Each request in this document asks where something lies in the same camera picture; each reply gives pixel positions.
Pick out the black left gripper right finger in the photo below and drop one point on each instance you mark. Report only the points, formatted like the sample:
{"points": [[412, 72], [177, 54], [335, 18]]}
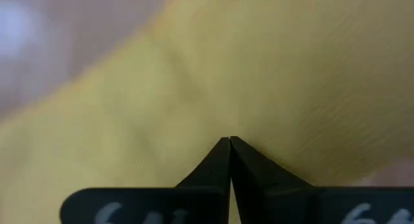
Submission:
{"points": [[291, 204]]}

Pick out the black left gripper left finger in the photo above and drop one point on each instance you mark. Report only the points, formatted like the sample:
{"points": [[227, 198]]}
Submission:
{"points": [[178, 204]]}

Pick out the yellow microfiber towel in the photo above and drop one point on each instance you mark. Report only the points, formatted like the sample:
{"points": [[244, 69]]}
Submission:
{"points": [[226, 72]]}

